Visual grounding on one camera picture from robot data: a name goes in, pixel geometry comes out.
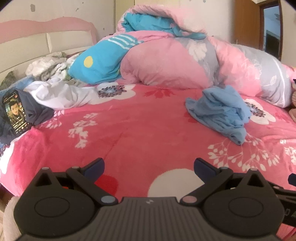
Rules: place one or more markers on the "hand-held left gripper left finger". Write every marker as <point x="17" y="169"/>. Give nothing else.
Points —
<point x="96" y="165"/>

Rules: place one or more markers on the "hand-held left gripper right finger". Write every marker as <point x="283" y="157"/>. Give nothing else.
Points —
<point x="203" y="168"/>

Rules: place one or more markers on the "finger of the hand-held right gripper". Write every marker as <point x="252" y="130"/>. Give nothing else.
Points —
<point x="292" y="179"/>

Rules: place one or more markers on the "light blue t-shirt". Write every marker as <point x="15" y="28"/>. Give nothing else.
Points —
<point x="219" y="111"/>

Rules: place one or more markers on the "red floral blanket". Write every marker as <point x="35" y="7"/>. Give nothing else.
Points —
<point x="138" y="129"/>

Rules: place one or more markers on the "dark navy garment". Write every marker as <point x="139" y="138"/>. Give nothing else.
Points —
<point x="39" y="111"/>

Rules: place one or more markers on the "black smartphone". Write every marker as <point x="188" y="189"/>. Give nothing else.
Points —
<point x="16" y="111"/>

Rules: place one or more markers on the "beige fuzzy cushion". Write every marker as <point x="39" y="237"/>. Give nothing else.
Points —
<point x="9" y="213"/>

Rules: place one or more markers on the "teal cloth with yellow dot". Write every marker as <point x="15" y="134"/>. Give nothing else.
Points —
<point x="99" y="62"/>

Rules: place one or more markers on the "grey and white patterned cloth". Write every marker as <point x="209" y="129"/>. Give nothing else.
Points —
<point x="48" y="64"/>

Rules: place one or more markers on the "pink and grey floral quilt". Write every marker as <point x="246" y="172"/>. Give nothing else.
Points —
<point x="166" y="62"/>

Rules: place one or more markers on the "blue patterned cloth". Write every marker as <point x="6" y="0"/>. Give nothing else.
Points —
<point x="16" y="83"/>

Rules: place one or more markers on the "pink and white headboard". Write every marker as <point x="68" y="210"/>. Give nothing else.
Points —
<point x="27" y="44"/>

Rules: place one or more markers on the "wooden door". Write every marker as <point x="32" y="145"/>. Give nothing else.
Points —
<point x="246" y="20"/>

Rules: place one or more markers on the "cream wardrobe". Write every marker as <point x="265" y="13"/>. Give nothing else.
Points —
<point x="124" y="11"/>

